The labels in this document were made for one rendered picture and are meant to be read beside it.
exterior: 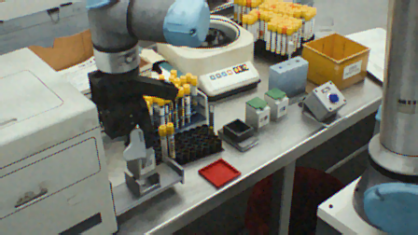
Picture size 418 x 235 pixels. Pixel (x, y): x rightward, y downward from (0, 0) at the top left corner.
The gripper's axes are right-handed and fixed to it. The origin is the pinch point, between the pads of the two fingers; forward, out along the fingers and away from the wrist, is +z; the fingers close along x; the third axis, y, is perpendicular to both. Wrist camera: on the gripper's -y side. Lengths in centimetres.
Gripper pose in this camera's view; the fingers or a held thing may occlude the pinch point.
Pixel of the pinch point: (139, 152)
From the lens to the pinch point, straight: 100.6
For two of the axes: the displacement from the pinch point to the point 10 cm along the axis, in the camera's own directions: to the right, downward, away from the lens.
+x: 6.4, 4.3, -6.4
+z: 0.2, 8.2, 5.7
